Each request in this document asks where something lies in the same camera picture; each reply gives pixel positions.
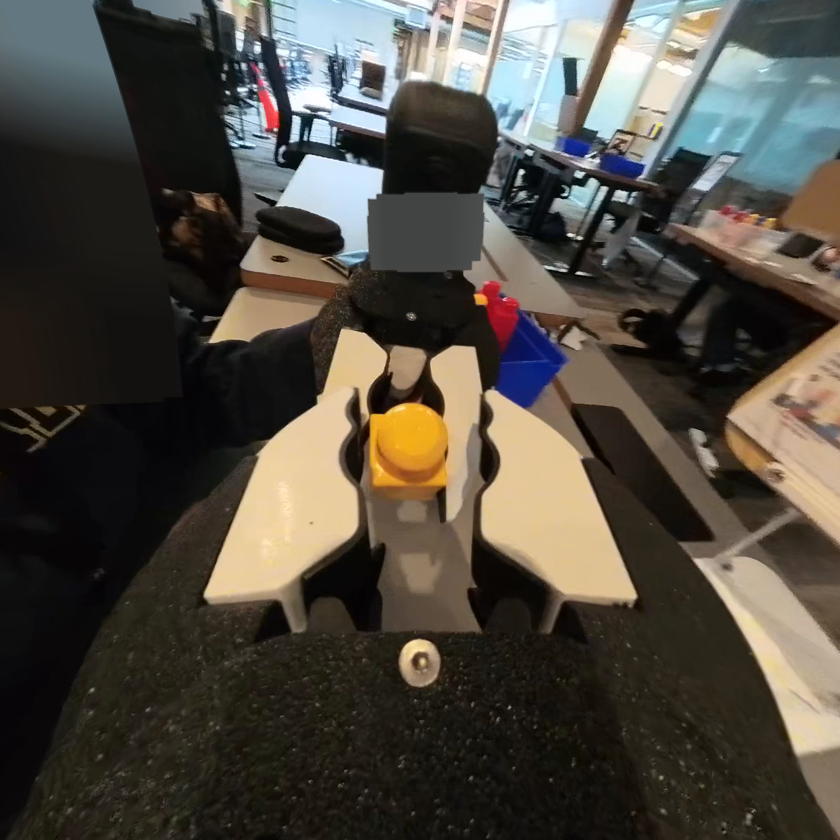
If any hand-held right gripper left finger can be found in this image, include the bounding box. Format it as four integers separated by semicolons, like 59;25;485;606
202;387;388;634

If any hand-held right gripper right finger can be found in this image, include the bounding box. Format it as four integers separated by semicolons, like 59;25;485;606
467;390;640;635

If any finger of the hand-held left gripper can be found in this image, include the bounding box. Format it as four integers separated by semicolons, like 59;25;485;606
319;328;389;409
425;344;500;524

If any red mega block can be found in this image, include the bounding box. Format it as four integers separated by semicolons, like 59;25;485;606
481;281;524;350

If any black round cushion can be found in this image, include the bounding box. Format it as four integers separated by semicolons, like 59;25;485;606
255;205;347;256

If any white table with brown edge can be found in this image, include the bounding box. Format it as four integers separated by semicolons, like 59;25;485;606
238;154;586;319

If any patterned dark bag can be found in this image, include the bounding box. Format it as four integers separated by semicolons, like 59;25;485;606
161;189;247;312

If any person's black jacket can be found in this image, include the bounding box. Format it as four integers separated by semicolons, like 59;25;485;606
0;394;263;788

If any long office table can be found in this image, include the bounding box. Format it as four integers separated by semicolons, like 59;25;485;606
499;128;660;198

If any orange traffic cone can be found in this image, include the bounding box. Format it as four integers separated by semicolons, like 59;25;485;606
252;62;282;135

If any wooden table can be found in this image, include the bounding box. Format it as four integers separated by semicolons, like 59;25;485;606
663;222;840;324

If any brown cardboard box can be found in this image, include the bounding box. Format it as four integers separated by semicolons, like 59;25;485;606
780;161;840;232

